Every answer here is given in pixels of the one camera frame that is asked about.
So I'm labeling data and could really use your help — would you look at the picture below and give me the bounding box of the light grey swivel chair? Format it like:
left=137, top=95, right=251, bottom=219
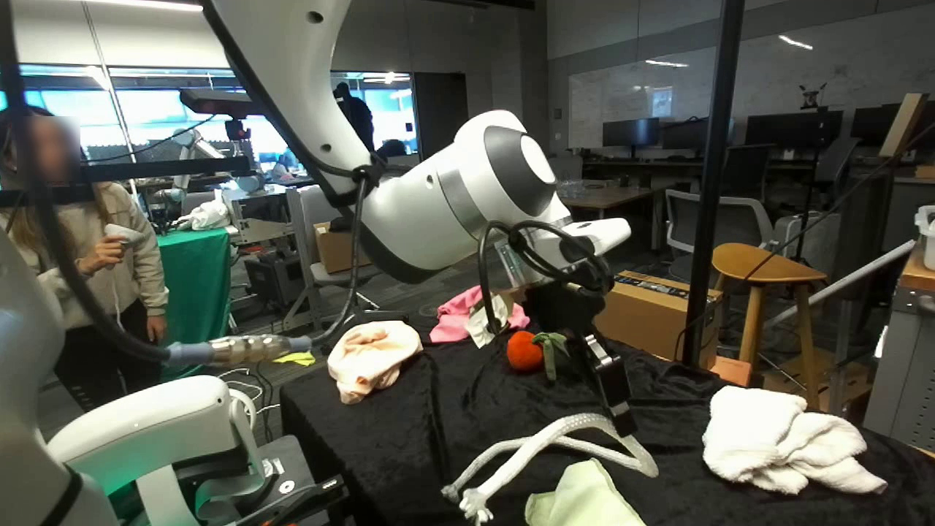
left=284, top=185, right=384, bottom=332

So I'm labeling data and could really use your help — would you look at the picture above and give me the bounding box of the grey cable conduit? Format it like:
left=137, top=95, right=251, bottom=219
left=157, top=332, right=315, bottom=371

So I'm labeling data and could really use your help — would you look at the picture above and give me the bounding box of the green cloth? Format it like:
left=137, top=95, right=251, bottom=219
left=156, top=226, right=238, bottom=346

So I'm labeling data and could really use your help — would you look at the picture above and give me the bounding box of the workbench with wooden top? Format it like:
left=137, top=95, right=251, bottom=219
left=863, top=251, right=935, bottom=462

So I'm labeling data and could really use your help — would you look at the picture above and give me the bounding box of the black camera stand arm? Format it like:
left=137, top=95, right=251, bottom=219
left=0, top=155, right=258, bottom=209

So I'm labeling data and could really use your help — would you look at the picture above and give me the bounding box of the black stereo camera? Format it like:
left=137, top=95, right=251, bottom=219
left=176, top=89, right=259, bottom=123

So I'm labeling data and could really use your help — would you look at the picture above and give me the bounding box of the cream peach t-shirt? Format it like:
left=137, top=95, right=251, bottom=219
left=324, top=320, right=426, bottom=408

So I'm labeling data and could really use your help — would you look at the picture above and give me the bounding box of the person in beige sweater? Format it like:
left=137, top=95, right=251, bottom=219
left=0, top=102, right=170, bottom=412

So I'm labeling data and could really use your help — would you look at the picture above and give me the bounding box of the cardboard box with black tape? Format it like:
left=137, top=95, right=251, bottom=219
left=593, top=270, right=724, bottom=365

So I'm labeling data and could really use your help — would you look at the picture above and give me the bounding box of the white handheld controller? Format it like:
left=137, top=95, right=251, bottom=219
left=99, top=219, right=144, bottom=245

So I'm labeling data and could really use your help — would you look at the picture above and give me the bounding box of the black vertical pole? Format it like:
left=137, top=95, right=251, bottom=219
left=676, top=0, right=750, bottom=377

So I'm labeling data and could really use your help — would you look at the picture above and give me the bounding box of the white office chair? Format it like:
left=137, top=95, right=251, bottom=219
left=663, top=187, right=778, bottom=257

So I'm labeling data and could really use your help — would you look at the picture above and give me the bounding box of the small cardboard box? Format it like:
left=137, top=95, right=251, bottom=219
left=313, top=219, right=363, bottom=277

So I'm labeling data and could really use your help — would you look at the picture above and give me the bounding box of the wooden stool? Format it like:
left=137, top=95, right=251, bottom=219
left=709, top=241, right=829, bottom=403

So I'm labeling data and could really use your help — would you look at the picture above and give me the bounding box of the pale yellow-green towel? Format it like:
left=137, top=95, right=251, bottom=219
left=524, top=456, right=648, bottom=526

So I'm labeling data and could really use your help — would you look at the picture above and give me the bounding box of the silver metal pole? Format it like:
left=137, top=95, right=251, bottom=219
left=771, top=238, right=923, bottom=324

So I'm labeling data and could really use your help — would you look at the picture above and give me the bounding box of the yellow cloth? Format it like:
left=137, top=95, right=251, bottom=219
left=268, top=348, right=321, bottom=371

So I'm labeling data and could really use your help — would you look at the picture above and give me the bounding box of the white rope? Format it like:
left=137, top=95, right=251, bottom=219
left=439, top=409, right=660, bottom=526

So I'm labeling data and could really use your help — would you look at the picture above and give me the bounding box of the black computer monitor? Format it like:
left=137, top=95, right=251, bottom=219
left=600, top=114, right=667, bottom=159
left=663, top=114, right=717, bottom=155
left=743, top=108, right=847, bottom=155

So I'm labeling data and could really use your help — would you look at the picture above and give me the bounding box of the white towel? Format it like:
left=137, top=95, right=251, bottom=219
left=698, top=387, right=892, bottom=497

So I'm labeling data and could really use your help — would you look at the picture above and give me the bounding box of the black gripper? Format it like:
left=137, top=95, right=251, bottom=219
left=524, top=275, right=636, bottom=440

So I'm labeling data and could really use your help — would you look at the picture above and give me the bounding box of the person in dark clothes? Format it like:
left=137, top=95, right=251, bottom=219
left=331, top=83, right=376, bottom=155

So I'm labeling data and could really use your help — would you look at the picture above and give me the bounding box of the pink t-shirt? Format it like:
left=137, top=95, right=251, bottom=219
left=426, top=283, right=536, bottom=348

